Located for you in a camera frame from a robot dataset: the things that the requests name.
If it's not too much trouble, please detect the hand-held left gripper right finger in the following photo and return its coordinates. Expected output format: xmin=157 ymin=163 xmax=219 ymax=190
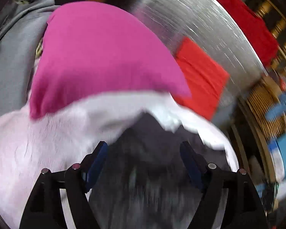
xmin=180 ymin=141 xmax=270 ymax=229

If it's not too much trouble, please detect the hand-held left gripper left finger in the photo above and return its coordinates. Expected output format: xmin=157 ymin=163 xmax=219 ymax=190
xmin=19 ymin=141 xmax=109 ymax=229

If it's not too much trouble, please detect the dark quilted jacket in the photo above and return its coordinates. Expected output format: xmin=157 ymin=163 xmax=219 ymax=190
xmin=88 ymin=112 xmax=231 ymax=229

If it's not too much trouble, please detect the white bed sheet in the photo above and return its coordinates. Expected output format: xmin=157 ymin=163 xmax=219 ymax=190
xmin=0 ymin=92 xmax=240 ymax=229

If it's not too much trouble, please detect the wooden table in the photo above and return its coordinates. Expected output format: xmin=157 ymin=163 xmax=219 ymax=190
xmin=231 ymin=122 xmax=277 ymax=186

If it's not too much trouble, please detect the red folded cloth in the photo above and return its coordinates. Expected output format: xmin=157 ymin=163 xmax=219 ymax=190
xmin=175 ymin=37 xmax=230 ymax=121

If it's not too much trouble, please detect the wicker basket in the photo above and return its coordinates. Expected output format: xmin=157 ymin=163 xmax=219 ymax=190
xmin=245 ymin=81 xmax=286 ymax=144

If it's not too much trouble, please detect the blue cloth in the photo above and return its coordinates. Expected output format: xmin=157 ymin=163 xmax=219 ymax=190
xmin=264 ymin=93 xmax=286 ymax=122

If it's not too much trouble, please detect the pink cloth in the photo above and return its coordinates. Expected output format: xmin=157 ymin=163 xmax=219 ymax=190
xmin=29 ymin=1 xmax=192 ymax=120

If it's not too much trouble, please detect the grey hoodie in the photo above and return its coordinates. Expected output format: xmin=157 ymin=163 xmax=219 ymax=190
xmin=0 ymin=0 xmax=61 ymax=120

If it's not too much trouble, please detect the red blanket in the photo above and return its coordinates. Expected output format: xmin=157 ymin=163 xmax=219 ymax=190
xmin=193 ymin=0 xmax=279 ymax=67

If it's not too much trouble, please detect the wooden stair banister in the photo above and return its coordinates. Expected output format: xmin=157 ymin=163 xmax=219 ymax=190
xmin=229 ymin=0 xmax=286 ymax=67

